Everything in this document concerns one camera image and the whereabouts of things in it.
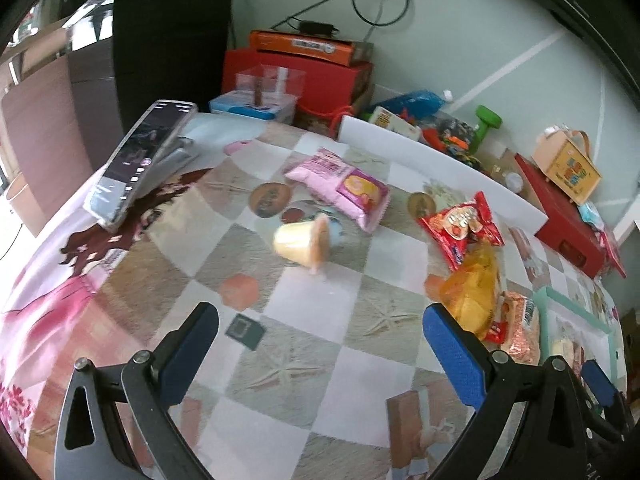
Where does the clear plastic box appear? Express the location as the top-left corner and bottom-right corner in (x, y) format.
(235, 64), (306, 98)

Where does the toy clutter pile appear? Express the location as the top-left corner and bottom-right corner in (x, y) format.
(369, 105), (484, 166)

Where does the small red candy packet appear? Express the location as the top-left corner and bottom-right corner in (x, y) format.
(484, 321), (508, 344)

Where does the pink snack packet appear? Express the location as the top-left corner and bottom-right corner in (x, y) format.
(284, 148), (390, 234)

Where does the large red gift box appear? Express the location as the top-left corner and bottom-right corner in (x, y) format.
(514, 154), (605, 278)

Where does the yellow wooden handle box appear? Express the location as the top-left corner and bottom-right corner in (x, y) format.
(532, 126), (602, 205)

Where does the orange flat box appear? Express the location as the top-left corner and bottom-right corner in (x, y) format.
(248, 30), (373, 66)

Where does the black cabinet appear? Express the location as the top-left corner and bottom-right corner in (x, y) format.
(112, 0), (232, 130)

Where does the pink floral pouch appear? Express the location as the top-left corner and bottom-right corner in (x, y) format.
(598, 226), (627, 278)

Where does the teal shallow cardboard tray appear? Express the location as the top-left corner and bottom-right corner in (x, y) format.
(532, 286), (627, 390)

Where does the yellow jelly pudding cup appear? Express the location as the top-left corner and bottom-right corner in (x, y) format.
(272, 214), (330, 273)

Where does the beige barcode bread pack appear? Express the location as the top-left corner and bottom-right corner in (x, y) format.
(500, 292), (541, 365)

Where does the red heart snack bag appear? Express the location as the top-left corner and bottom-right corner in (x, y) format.
(418, 192), (504, 271)

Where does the blue water bottle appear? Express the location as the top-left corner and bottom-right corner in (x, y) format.
(369, 90), (447, 119)

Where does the red box stack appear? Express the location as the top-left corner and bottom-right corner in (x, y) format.
(222, 48), (374, 115)

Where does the clear steamed bun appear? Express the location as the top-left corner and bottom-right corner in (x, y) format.
(551, 337), (587, 377)

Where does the yellow snack bag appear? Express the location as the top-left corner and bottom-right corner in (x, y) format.
(439, 243), (499, 340)

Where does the blue wet wipes pack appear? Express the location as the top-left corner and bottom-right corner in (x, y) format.
(578, 202), (605, 231)

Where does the white foam board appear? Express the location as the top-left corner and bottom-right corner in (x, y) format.
(338, 116), (548, 234)

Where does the smartphone on stand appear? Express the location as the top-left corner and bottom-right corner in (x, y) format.
(84, 100), (198, 232)

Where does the blue lidded plastic container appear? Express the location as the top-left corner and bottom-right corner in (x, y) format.
(209, 90), (297, 124)

